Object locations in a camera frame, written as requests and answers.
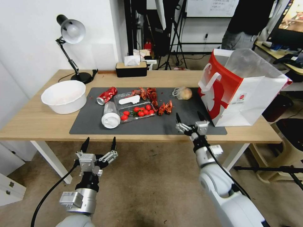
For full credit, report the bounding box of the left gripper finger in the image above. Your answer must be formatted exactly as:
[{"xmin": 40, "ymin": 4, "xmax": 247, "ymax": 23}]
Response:
[
  {"xmin": 75, "ymin": 137, "xmax": 90, "ymax": 159},
  {"xmin": 96, "ymin": 136, "xmax": 119, "ymax": 170}
]

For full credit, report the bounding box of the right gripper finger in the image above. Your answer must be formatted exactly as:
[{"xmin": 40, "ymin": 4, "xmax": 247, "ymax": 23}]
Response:
[
  {"xmin": 175, "ymin": 113, "xmax": 193, "ymax": 137},
  {"xmin": 197, "ymin": 111, "xmax": 211, "ymax": 127}
]

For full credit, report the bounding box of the bun in clear plastic bag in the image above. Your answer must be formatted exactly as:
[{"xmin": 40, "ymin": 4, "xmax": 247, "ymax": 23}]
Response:
[{"xmin": 172, "ymin": 86, "xmax": 193, "ymax": 101}]

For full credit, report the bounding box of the red and white delivery bag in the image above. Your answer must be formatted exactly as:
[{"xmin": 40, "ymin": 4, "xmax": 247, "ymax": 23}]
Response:
[{"xmin": 197, "ymin": 48, "xmax": 294, "ymax": 127}]

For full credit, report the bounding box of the clear disposable takeout box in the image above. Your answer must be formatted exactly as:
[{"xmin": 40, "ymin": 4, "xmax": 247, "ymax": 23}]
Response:
[{"xmin": 113, "ymin": 89, "xmax": 158, "ymax": 124}]

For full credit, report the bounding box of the black tissue box wooden lid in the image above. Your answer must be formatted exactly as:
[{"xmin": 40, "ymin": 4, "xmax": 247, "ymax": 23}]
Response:
[{"xmin": 115, "ymin": 61, "xmax": 148, "ymax": 78}]

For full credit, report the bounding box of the clear cup with white lid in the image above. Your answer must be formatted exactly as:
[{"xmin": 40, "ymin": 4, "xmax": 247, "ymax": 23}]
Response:
[{"xmin": 101, "ymin": 101, "xmax": 121, "ymax": 129}]

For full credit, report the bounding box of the dark grey table mat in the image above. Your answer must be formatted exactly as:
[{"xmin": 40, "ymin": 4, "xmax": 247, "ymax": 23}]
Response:
[{"xmin": 69, "ymin": 87, "xmax": 228, "ymax": 136}]

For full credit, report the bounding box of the white plastic bowl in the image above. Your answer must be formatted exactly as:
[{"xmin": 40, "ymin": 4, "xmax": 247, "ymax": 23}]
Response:
[{"xmin": 41, "ymin": 80, "xmax": 86, "ymax": 115}]

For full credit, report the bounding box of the wooden table with white legs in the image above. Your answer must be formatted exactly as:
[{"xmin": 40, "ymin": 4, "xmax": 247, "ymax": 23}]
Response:
[{"xmin": 0, "ymin": 69, "xmax": 283, "ymax": 185}]

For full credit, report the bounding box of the crushed red drink can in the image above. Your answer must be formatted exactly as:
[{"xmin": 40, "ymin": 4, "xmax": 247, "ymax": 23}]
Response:
[{"xmin": 96, "ymin": 86, "xmax": 118, "ymax": 105}]

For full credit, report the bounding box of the white drawer cabinet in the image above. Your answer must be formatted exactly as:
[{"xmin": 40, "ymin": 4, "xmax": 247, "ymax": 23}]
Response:
[{"xmin": 0, "ymin": 141, "xmax": 27, "ymax": 207}]

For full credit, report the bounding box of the black stand leg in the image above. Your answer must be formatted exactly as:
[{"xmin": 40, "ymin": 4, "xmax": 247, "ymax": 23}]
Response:
[{"xmin": 234, "ymin": 165, "xmax": 303, "ymax": 191}]

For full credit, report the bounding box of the beige plastic stool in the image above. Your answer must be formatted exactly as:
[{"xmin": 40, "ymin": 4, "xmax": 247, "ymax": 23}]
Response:
[{"xmin": 250, "ymin": 118, "xmax": 303, "ymax": 185}]

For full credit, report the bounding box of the white tissue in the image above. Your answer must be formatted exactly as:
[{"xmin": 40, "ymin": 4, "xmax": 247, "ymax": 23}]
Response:
[{"xmin": 124, "ymin": 55, "xmax": 141, "ymax": 67}]

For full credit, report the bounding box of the black tripod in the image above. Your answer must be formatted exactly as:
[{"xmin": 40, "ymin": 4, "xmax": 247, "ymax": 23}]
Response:
[{"xmin": 156, "ymin": 0, "xmax": 189, "ymax": 71}]

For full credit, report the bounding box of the light wooden desk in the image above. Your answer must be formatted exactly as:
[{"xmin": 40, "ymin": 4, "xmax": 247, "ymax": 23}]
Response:
[{"xmin": 252, "ymin": 41, "xmax": 303, "ymax": 74}]

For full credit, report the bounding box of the black cloth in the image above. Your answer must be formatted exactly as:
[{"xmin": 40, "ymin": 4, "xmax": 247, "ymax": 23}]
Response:
[{"xmin": 272, "ymin": 53, "xmax": 303, "ymax": 66}]

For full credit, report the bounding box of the person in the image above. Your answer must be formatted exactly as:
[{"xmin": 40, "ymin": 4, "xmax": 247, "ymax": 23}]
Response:
[{"xmin": 221, "ymin": 0, "xmax": 276, "ymax": 50}]

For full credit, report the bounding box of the whiteboard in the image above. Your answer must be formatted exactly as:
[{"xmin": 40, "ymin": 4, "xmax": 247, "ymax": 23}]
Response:
[{"xmin": 185, "ymin": 0, "xmax": 240, "ymax": 18}]

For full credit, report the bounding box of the black desk lamp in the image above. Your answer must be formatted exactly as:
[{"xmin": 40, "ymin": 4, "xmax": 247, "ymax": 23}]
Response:
[{"xmin": 56, "ymin": 14, "xmax": 93, "ymax": 84}]

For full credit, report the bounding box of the black computer monitor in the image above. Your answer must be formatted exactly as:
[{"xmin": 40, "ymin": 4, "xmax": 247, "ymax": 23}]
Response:
[{"xmin": 267, "ymin": 0, "xmax": 303, "ymax": 46}]

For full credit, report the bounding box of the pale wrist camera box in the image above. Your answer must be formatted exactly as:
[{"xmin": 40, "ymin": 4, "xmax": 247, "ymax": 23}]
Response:
[
  {"xmin": 78, "ymin": 153, "xmax": 97, "ymax": 177},
  {"xmin": 195, "ymin": 121, "xmax": 210, "ymax": 136}
]

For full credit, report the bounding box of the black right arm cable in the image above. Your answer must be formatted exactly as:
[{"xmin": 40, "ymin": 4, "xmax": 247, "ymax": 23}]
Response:
[{"xmin": 199, "ymin": 132, "xmax": 251, "ymax": 201}]

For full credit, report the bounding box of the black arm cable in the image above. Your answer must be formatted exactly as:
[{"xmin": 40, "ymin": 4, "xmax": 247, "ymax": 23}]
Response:
[
  {"xmin": 199, "ymin": 132, "xmax": 251, "ymax": 201},
  {"xmin": 30, "ymin": 160, "xmax": 80, "ymax": 227}
]

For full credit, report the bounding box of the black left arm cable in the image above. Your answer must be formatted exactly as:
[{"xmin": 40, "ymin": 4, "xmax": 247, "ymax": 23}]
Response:
[{"xmin": 30, "ymin": 160, "xmax": 80, "ymax": 227}]

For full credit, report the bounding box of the black metal shelf frame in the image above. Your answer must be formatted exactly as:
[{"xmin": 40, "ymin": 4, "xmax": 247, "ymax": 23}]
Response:
[{"xmin": 123, "ymin": 0, "xmax": 145, "ymax": 57}]

